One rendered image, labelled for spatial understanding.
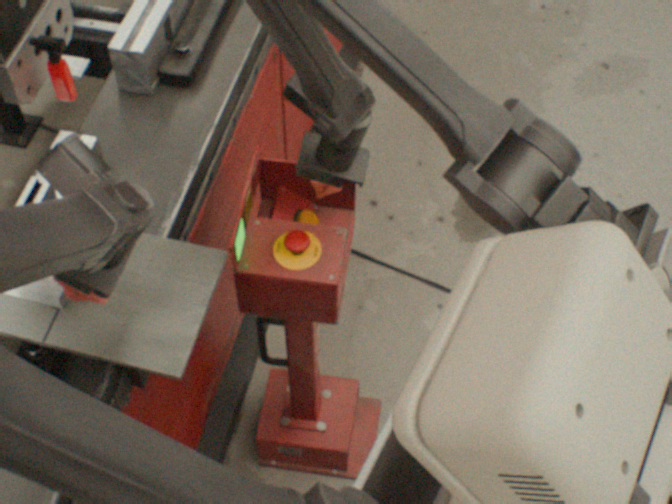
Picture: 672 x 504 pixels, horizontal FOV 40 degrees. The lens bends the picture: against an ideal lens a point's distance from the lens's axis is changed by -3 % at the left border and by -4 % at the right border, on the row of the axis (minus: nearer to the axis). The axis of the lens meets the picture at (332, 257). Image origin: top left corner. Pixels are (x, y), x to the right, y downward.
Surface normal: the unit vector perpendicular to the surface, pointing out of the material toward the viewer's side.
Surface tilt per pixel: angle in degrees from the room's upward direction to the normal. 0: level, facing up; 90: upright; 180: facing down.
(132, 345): 0
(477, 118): 41
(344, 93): 86
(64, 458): 69
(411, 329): 0
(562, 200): 46
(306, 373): 90
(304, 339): 90
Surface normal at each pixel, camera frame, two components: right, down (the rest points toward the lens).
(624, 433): 0.66, -0.11
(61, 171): -0.11, 0.11
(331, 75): 0.69, 0.55
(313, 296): -0.15, 0.82
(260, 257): 0.00, -0.56
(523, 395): -0.34, -0.59
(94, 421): 0.71, -0.68
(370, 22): 0.19, 0.09
